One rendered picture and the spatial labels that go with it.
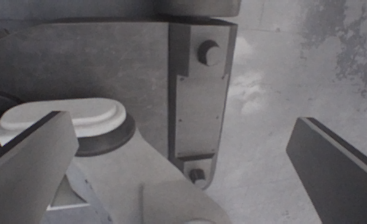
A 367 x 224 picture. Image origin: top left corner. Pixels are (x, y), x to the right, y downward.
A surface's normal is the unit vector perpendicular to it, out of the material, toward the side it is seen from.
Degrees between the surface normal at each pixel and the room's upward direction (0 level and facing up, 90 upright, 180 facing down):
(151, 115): 0
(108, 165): 90
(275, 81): 0
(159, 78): 0
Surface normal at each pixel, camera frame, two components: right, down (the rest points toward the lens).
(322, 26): 0.21, 0.49
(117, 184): 0.04, -0.87
